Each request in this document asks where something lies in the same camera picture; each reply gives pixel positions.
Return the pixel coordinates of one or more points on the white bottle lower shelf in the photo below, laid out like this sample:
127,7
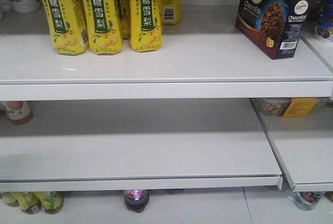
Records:
18,112

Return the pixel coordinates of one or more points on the yellow green packets bottom shelf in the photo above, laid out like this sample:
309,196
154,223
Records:
51,202

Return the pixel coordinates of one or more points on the yellow pear drink bottle middle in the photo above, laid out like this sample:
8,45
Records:
103,25

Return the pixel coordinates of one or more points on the yellow pear drink bottle right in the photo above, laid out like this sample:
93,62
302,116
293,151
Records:
146,25

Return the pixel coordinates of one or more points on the yellow snack jar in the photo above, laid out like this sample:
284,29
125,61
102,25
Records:
288,107

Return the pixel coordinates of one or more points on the blue cookie package right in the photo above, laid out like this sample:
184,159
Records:
323,27

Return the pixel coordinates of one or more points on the dark blue chocolate cookie box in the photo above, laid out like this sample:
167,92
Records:
274,26

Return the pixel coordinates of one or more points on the yellow pear drink bottle left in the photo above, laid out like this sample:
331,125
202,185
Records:
67,26

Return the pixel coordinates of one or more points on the can on bottom shelf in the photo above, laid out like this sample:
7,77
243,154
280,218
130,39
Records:
306,201

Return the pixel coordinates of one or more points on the white store shelf unit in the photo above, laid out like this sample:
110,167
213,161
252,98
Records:
179,117

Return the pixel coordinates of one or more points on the dark cola bottle bottom shelf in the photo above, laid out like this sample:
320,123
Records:
136,200

